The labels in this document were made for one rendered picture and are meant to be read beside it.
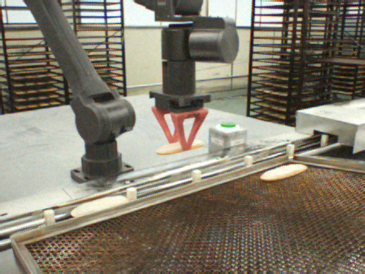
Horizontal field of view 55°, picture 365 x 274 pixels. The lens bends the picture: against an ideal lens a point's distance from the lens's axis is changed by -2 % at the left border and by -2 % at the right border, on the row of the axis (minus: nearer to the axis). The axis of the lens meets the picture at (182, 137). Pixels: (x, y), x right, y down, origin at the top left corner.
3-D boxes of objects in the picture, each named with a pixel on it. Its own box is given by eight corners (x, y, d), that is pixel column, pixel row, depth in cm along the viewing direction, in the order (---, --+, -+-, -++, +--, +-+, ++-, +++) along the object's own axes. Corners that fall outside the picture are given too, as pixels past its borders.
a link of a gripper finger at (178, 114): (186, 140, 69) (185, 91, 66) (209, 149, 63) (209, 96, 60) (155, 147, 65) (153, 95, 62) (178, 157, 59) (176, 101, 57)
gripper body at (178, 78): (178, 97, 68) (177, 57, 66) (213, 104, 60) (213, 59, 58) (147, 100, 64) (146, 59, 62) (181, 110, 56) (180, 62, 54)
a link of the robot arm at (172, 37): (174, 24, 62) (153, 23, 58) (208, 23, 58) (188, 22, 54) (175, 64, 64) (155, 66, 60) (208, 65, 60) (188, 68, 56)
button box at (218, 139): (228, 161, 98) (230, 121, 94) (249, 170, 91) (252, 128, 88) (204, 168, 93) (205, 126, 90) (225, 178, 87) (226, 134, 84)
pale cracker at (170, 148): (195, 141, 69) (195, 135, 68) (208, 146, 66) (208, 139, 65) (151, 151, 63) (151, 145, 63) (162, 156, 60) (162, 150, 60)
